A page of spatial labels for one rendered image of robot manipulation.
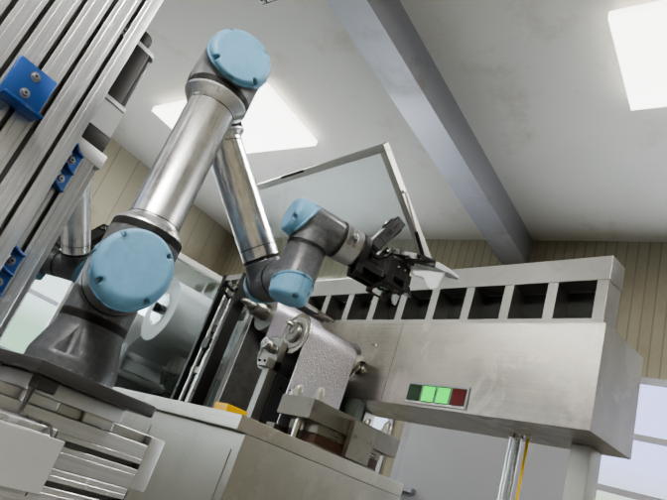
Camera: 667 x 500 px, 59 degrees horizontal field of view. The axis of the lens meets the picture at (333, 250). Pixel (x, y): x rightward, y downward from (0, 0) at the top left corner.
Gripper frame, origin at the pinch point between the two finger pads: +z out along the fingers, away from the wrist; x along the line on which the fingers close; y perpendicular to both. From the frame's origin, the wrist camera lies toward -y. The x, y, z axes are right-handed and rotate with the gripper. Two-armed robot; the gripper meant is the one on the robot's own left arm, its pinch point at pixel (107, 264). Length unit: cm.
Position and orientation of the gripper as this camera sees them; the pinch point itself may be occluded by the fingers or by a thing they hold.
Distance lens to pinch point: 210.8
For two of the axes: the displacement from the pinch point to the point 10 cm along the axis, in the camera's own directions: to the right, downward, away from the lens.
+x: 8.9, 3.5, -2.9
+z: 1.2, 4.4, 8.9
